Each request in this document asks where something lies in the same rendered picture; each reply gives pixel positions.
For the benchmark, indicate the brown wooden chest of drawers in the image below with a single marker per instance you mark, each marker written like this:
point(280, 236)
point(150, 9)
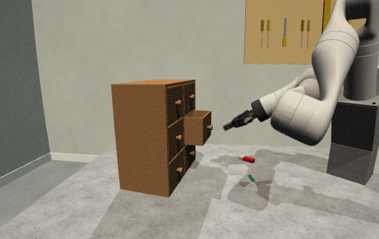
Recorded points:
point(140, 120)

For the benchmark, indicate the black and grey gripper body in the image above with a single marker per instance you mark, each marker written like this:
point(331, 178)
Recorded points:
point(257, 112)

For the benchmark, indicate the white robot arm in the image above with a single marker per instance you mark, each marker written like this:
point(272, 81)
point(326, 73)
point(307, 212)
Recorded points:
point(338, 59)

